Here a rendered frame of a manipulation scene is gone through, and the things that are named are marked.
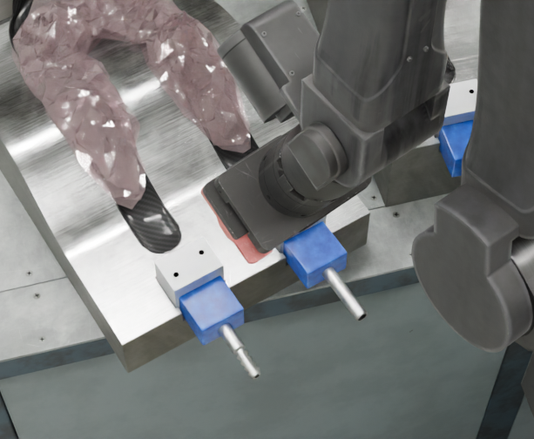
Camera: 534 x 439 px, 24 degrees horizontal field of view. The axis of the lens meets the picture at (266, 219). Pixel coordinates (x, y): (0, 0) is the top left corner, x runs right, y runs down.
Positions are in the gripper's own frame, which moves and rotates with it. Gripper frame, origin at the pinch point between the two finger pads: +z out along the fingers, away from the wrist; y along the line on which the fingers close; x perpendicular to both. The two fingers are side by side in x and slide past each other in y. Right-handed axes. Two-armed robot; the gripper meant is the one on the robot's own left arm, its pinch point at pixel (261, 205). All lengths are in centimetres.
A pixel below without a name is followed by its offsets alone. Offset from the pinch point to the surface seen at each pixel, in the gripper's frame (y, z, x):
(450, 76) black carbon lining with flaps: -27.9, 12.5, -0.8
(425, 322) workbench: -22.2, 37.3, 20.0
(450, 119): -22.9, 8.1, 2.6
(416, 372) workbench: -22, 48, 26
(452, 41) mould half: -31.2, 14.0, -3.6
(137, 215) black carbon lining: 3.7, 19.1, -6.1
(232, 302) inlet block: 3.1, 11.5, 5.3
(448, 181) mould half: -23.1, 15.7, 7.5
